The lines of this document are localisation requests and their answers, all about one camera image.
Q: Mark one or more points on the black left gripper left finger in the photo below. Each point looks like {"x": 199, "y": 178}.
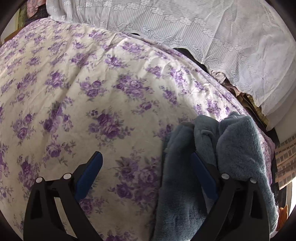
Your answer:
{"x": 42, "y": 220}

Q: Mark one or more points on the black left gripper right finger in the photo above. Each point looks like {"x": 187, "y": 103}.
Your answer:
{"x": 239, "y": 211}

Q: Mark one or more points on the blue fluffy small garment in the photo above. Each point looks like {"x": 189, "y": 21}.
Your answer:
{"x": 232, "y": 146}

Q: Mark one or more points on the brick pattern fabric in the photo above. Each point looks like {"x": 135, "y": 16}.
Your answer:
{"x": 285, "y": 162}

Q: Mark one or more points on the purple floral bed sheet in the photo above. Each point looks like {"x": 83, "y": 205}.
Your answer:
{"x": 69, "y": 90}

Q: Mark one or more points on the white lace cover cloth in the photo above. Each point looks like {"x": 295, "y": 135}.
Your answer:
{"x": 246, "y": 40}

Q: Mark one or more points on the pink floral cloth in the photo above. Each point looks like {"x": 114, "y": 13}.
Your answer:
{"x": 33, "y": 5}

